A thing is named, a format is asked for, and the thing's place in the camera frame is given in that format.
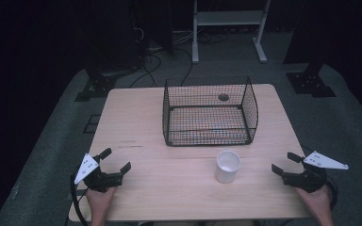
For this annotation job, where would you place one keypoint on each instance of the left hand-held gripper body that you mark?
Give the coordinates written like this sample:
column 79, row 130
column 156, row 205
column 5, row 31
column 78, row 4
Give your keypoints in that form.
column 102, row 179

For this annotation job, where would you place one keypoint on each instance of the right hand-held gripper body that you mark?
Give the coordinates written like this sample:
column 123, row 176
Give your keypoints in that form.
column 311, row 177

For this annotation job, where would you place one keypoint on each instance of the white cup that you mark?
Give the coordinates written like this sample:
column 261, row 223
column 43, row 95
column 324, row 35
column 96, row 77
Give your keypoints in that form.
column 227, row 168

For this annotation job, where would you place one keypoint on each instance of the person's left hand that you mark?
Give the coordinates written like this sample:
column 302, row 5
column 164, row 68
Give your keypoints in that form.
column 100, row 201

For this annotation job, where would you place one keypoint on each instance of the person's right hand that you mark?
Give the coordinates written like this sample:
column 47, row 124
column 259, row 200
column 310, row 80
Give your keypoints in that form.
column 315, row 201

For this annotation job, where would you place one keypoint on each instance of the black stand base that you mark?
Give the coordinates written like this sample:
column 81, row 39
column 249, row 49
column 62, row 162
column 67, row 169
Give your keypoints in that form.
column 97, row 84
column 311, row 83

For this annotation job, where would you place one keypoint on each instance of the dark round table grommet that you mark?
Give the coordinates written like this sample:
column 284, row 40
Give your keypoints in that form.
column 223, row 97

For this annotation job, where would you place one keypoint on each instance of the white metal stand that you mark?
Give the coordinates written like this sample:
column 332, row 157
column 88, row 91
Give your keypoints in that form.
column 229, row 17

